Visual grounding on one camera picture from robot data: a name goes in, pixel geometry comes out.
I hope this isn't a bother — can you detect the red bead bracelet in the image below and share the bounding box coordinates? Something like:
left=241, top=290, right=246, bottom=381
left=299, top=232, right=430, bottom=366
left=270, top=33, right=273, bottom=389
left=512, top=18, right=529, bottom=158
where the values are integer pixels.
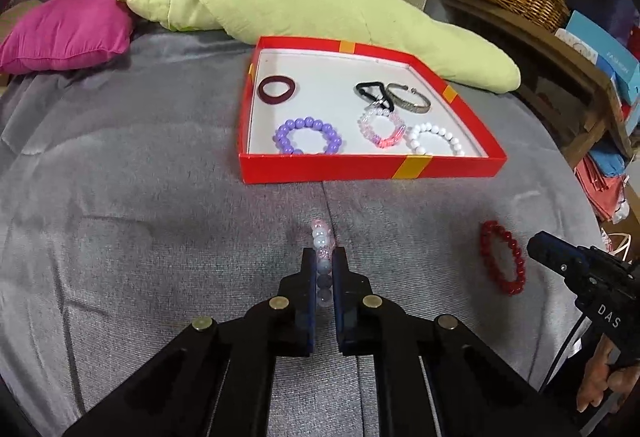
left=480, top=220, right=527, bottom=296

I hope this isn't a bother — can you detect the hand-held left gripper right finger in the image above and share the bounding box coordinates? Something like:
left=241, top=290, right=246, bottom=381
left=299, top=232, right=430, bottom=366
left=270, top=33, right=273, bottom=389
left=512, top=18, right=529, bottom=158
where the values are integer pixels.
left=332, top=247, right=581, bottom=437

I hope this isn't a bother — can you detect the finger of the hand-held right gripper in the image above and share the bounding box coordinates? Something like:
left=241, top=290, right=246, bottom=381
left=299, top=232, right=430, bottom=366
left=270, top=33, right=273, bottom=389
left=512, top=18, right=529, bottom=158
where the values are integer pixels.
left=526, top=231, right=596, bottom=278

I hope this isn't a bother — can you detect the beige sofa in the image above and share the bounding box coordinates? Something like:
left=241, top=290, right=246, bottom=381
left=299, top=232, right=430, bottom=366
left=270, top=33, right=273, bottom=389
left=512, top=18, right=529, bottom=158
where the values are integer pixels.
left=0, top=0, right=43, bottom=38

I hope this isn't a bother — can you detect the purple bead bracelet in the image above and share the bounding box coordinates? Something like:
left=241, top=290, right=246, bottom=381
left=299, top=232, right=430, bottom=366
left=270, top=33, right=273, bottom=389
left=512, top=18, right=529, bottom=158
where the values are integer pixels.
left=273, top=116, right=344, bottom=156

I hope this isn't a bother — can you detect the pink crystal bead bracelet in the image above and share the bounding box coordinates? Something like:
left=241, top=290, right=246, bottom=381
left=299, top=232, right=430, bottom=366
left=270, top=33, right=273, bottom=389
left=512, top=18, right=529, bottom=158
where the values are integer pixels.
left=357, top=108, right=407, bottom=150

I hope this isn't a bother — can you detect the pile of red cloths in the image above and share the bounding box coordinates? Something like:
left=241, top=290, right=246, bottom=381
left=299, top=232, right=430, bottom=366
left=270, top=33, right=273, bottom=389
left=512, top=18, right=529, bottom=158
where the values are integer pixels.
left=575, top=152, right=631, bottom=223

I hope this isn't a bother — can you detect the magenta pillow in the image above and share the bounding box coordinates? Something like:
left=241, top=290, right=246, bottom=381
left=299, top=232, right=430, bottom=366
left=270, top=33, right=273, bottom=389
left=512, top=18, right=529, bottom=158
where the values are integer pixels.
left=0, top=0, right=135, bottom=75

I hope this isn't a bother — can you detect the person's right hand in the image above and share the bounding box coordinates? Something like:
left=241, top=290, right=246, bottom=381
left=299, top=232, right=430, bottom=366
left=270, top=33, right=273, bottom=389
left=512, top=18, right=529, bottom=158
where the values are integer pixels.
left=575, top=334, right=640, bottom=414

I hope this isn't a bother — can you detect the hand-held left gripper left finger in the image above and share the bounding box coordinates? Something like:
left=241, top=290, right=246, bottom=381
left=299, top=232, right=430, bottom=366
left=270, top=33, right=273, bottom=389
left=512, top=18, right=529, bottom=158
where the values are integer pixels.
left=62, top=247, right=318, bottom=437

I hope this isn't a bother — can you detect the maroon hair tie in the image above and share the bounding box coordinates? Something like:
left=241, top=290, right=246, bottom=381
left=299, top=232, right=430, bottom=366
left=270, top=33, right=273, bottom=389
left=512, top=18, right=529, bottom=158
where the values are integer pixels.
left=258, top=74, right=297, bottom=107

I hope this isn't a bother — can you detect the blue cardboard box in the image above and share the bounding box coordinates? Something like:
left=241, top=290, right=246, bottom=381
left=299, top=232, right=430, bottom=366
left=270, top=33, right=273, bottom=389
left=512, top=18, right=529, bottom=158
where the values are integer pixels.
left=555, top=10, right=640, bottom=108

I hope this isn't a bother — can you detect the red cardboard box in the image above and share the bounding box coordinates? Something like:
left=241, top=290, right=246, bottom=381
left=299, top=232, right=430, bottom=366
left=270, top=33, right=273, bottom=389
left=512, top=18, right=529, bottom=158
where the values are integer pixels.
left=238, top=36, right=508, bottom=185

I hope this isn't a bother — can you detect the black cable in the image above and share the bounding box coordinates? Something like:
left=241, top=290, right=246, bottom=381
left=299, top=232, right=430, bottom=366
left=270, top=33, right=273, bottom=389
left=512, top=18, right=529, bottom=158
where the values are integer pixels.
left=537, top=314, right=586, bottom=393

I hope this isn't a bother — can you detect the wooden side table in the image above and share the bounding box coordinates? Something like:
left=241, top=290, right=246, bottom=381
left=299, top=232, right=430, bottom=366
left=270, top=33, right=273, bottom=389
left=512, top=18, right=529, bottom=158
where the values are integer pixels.
left=435, top=0, right=636, bottom=168

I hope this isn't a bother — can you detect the grey blanket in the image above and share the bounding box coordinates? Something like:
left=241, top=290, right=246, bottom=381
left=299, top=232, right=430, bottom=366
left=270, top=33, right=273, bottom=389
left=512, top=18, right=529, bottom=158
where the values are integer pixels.
left=0, top=0, right=616, bottom=437

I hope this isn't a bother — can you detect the black hair tie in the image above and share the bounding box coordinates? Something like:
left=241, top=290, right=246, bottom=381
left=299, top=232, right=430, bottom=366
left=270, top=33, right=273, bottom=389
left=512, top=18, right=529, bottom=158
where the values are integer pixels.
left=354, top=80, right=396, bottom=113

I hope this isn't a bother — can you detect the pale pink white bead bracelet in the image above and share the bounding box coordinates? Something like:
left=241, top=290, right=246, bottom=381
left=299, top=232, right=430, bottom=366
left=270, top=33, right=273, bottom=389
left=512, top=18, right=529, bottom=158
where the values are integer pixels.
left=310, top=218, right=335, bottom=309

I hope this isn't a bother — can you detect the silver metal cuff bracelet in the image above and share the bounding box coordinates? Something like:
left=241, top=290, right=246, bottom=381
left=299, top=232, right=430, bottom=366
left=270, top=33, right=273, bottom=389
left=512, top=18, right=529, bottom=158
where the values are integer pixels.
left=384, top=83, right=432, bottom=114

